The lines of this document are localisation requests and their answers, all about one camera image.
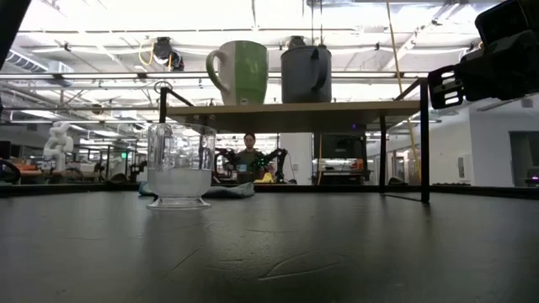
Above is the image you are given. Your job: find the black frame loop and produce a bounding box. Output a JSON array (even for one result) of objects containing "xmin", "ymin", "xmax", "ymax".
[{"xmin": 152, "ymin": 79, "xmax": 174, "ymax": 95}]

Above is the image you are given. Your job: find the clear glass cup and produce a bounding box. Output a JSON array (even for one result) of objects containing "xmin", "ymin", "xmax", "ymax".
[{"xmin": 146, "ymin": 122, "xmax": 217, "ymax": 211}]

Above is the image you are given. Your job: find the yellow object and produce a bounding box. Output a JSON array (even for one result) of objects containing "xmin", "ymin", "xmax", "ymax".
[{"xmin": 252, "ymin": 171, "xmax": 277, "ymax": 185}]

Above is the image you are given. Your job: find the green and white mug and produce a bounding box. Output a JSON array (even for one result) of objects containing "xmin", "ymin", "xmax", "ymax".
[{"xmin": 205, "ymin": 40, "xmax": 270, "ymax": 107}]

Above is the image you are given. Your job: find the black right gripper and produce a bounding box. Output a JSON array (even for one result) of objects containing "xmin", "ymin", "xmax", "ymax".
[{"xmin": 427, "ymin": 29, "xmax": 539, "ymax": 111}]

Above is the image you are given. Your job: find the black table mat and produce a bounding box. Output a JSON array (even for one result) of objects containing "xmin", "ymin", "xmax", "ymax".
[{"xmin": 0, "ymin": 191, "xmax": 539, "ymax": 303}]

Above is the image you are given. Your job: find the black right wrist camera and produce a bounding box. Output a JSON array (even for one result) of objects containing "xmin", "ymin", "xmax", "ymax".
[{"xmin": 474, "ymin": 0, "xmax": 539, "ymax": 46}]

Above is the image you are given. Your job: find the grey mug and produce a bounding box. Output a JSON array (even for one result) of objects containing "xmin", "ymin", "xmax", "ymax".
[{"xmin": 280, "ymin": 43, "xmax": 334, "ymax": 104}]

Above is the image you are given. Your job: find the blue cloth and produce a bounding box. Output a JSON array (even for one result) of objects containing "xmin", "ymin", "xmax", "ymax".
[{"xmin": 137, "ymin": 180, "xmax": 256, "ymax": 200}]

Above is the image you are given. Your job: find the person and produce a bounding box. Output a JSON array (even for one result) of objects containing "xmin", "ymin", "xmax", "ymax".
[{"xmin": 233, "ymin": 132, "xmax": 270, "ymax": 185}]

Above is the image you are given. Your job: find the wooden shelf with black legs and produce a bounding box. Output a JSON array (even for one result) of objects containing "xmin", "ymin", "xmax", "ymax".
[{"xmin": 153, "ymin": 77, "xmax": 431, "ymax": 205}]

